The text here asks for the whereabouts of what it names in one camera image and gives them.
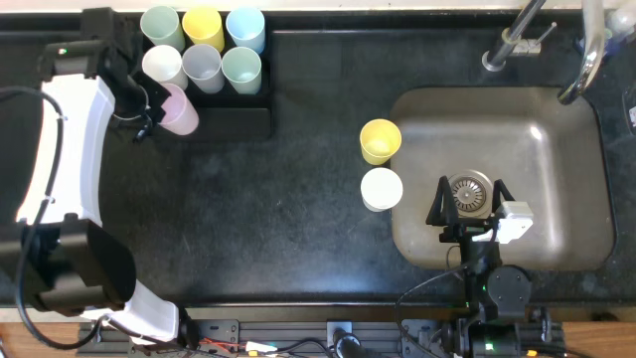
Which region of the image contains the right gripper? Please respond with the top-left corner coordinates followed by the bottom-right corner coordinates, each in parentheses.
top-left (425, 175), bottom-right (516, 245)

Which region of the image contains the white cup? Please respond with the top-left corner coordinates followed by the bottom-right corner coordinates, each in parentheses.
top-left (141, 44), bottom-right (190, 91)
top-left (360, 166), bottom-right (404, 214)

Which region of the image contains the yellow cup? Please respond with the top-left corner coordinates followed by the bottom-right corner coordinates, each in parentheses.
top-left (181, 5), bottom-right (226, 54)
top-left (359, 117), bottom-right (403, 167)

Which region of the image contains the pink cup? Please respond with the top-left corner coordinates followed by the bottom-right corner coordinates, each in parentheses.
top-left (157, 82), bottom-right (201, 137)

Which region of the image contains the steel sink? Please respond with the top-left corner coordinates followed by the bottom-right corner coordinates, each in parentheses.
top-left (389, 86), bottom-right (618, 272)

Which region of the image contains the steel tap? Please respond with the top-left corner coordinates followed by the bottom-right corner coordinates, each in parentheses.
top-left (480, 0), bottom-right (608, 106)

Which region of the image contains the blue soap bottle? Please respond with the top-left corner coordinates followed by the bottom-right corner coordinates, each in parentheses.
top-left (575, 2), bottom-right (636, 59)

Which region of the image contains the black tray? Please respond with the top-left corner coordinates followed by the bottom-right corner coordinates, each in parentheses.
top-left (132, 19), bottom-right (274, 143)

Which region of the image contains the green cup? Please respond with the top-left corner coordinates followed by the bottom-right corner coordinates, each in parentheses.
top-left (221, 46), bottom-right (263, 96)
top-left (139, 5), bottom-right (187, 53)

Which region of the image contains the blue cup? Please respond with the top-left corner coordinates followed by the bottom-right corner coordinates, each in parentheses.
top-left (225, 6), bottom-right (267, 56)

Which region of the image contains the grey cup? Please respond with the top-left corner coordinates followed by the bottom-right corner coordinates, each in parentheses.
top-left (181, 43), bottom-right (226, 95)

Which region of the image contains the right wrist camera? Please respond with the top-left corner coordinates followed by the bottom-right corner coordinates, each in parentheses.
top-left (471, 200), bottom-right (536, 246)

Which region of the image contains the black cable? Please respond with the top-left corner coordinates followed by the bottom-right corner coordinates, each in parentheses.
top-left (0, 85), bottom-right (108, 352)
top-left (395, 226), bottom-right (501, 358)

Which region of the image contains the mounting rail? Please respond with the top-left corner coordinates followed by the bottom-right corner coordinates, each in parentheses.
top-left (77, 317), bottom-right (567, 358)

